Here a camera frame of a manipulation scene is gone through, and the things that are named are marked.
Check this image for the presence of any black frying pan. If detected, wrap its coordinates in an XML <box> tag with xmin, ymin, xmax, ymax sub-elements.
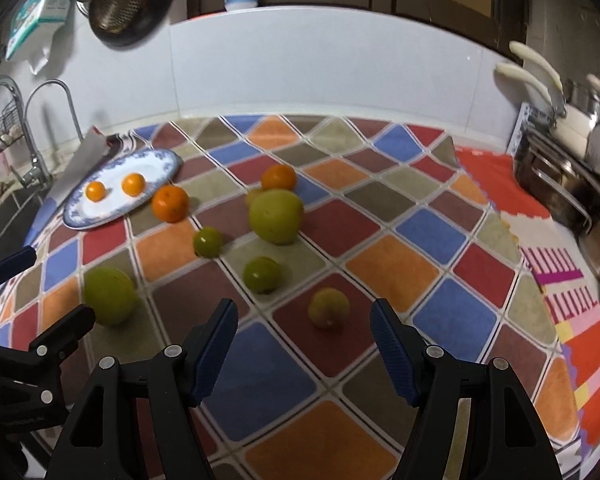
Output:
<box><xmin>85</xmin><ymin>0</ymin><xmax>179</xmax><ymax>49</ymax></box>

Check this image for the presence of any teal white cardboard box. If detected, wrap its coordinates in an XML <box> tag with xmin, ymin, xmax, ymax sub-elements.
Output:
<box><xmin>6</xmin><ymin>0</ymin><xmax>72</xmax><ymax>74</ymax></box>

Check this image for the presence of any thin gooseneck faucet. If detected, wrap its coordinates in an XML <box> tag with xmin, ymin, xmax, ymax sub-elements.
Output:
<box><xmin>24</xmin><ymin>78</ymin><xmax>84</xmax><ymax>166</ymax></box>

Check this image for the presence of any tall chrome kitchen faucet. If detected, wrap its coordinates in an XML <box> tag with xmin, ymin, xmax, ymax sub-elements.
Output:
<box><xmin>0</xmin><ymin>75</ymin><xmax>52</xmax><ymax>188</ymax></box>

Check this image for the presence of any steel kitchen sink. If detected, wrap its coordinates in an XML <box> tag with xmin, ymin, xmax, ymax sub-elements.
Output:
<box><xmin>0</xmin><ymin>185</ymin><xmax>47</xmax><ymax>259</ymax></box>

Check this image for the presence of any large yellow-green pomelo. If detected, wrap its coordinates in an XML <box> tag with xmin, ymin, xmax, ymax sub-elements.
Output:
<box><xmin>248</xmin><ymin>188</ymin><xmax>304</xmax><ymax>245</ymax></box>

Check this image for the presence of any small tan fruit behind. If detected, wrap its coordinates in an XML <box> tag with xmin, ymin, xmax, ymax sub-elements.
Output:
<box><xmin>245</xmin><ymin>188</ymin><xmax>263</xmax><ymax>207</ymax></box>

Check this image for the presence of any cream pot with handle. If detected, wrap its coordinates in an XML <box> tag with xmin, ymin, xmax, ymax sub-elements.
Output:
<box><xmin>495</xmin><ymin>63</ymin><xmax>600</xmax><ymax>160</ymax></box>

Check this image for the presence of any large steel pot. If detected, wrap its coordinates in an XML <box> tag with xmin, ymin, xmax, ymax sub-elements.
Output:
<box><xmin>514</xmin><ymin>133</ymin><xmax>594</xmax><ymax>235</ymax></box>

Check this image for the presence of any cream pan handle upper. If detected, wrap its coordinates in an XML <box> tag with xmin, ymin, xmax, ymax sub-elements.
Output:
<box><xmin>508</xmin><ymin>40</ymin><xmax>564</xmax><ymax>92</ymax></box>

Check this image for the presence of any brown kiwi front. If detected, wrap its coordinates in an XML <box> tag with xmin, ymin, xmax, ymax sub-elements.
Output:
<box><xmin>308</xmin><ymin>287</ymin><xmax>351</xmax><ymax>330</ymax></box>

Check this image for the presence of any green apple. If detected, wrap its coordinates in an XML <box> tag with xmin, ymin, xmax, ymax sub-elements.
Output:
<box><xmin>82</xmin><ymin>266</ymin><xmax>138</xmax><ymax>327</ymax></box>

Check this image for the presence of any colourful diamond pattern tablecloth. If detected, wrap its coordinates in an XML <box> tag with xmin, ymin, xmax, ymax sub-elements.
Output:
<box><xmin>0</xmin><ymin>116</ymin><xmax>581</xmax><ymax>479</ymax></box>

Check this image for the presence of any wire sink caddy basket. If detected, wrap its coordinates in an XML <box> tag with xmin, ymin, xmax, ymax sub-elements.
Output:
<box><xmin>0</xmin><ymin>99</ymin><xmax>24</xmax><ymax>153</ymax></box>

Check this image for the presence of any metal pot rack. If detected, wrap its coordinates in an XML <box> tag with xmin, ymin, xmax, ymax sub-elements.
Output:
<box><xmin>507</xmin><ymin>103</ymin><xmax>600</xmax><ymax>291</ymax></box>

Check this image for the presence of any blue white oval plate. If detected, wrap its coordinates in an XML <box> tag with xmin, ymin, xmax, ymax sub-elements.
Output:
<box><xmin>62</xmin><ymin>148</ymin><xmax>183</xmax><ymax>231</ymax></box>

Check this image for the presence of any small orange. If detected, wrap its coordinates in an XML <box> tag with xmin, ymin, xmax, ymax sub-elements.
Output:
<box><xmin>121</xmin><ymin>172</ymin><xmax>146</xmax><ymax>197</ymax></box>
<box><xmin>85</xmin><ymin>181</ymin><xmax>107</xmax><ymax>203</ymax></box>

